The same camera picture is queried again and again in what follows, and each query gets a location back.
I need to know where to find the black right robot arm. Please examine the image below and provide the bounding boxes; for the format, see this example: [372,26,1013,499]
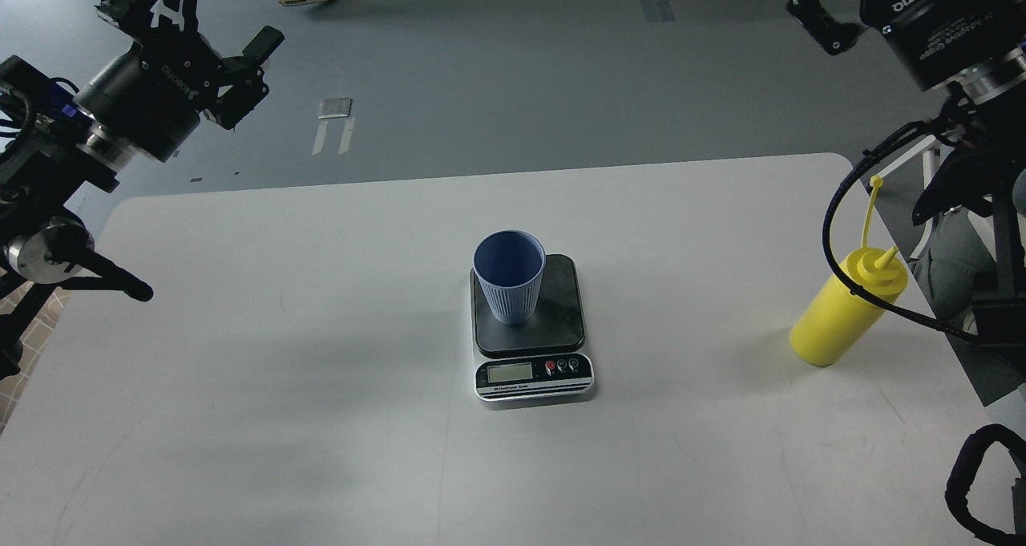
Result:
[786,0,1024,372]

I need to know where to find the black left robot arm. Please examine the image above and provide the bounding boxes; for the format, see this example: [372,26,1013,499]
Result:
[1,0,285,378]

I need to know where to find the yellow squeeze bottle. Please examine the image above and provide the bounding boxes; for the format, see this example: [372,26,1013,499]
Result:
[789,176,908,367]

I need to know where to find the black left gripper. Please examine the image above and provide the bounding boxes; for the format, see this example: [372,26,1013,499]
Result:
[74,0,285,161]

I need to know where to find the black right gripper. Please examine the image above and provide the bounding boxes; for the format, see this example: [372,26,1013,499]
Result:
[786,0,1026,93]

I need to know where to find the blue ribbed cup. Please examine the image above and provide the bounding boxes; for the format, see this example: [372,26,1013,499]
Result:
[472,229,548,326]

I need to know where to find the white office chair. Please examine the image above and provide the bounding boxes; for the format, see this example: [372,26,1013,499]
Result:
[875,137,1024,335]

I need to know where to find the grey floor plate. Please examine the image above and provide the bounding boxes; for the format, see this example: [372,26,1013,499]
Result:
[317,98,353,121]

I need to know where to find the beige checkered cloth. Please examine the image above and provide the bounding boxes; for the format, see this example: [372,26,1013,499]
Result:
[1,288,72,432]

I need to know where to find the digital kitchen scale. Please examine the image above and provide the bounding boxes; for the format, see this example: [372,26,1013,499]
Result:
[469,254,597,408]

